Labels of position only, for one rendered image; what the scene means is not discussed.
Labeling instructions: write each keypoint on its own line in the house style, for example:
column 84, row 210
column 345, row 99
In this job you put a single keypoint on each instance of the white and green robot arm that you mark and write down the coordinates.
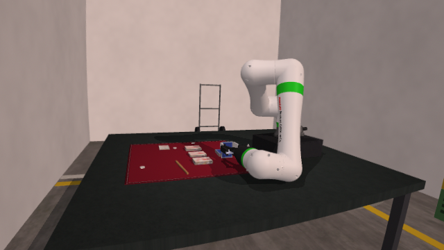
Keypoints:
column 288, row 75

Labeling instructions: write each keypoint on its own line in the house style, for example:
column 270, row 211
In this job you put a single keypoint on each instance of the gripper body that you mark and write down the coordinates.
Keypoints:
column 235, row 151

